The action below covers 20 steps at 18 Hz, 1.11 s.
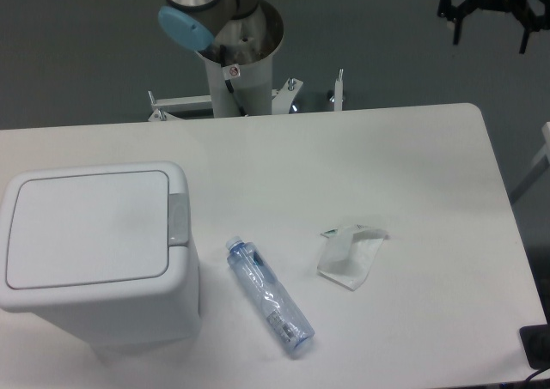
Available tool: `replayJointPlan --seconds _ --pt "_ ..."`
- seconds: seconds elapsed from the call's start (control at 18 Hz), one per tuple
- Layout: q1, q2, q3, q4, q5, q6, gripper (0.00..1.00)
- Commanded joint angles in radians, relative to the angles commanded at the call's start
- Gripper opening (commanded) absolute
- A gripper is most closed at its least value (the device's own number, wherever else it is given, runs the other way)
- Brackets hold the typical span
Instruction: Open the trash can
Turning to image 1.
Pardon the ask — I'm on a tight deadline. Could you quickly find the white frame at right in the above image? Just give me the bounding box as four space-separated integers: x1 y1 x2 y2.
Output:
509 122 550 204

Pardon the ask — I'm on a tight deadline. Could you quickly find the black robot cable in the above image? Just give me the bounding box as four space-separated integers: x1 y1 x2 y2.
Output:
219 44 250 118

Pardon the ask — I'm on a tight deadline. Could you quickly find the empty clear plastic bottle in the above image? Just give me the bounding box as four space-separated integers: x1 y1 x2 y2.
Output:
226 236 315 357

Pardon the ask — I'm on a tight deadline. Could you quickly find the torn clear plastic wrapper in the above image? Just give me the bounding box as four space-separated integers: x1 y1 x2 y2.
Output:
316 224 388 291

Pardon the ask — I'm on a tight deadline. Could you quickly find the white trash can lid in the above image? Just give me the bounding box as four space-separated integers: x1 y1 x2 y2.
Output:
2 170 169 290

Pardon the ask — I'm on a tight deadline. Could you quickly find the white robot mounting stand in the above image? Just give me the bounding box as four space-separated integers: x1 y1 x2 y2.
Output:
147 49 346 122

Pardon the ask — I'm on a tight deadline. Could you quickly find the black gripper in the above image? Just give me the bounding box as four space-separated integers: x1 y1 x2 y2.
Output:
437 0 549 54

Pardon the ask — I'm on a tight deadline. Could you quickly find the white plastic trash can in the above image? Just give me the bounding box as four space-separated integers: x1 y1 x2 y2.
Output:
1 161 201 346

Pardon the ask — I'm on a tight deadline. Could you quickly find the black device at edge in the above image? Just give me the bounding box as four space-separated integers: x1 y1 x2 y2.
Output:
519 325 549 369

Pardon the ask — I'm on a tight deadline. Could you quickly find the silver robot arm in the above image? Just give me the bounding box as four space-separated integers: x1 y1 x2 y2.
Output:
158 0 549 54

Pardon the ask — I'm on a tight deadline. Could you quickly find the grey lid push button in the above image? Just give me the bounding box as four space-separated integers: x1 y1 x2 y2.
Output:
168 193 190 246

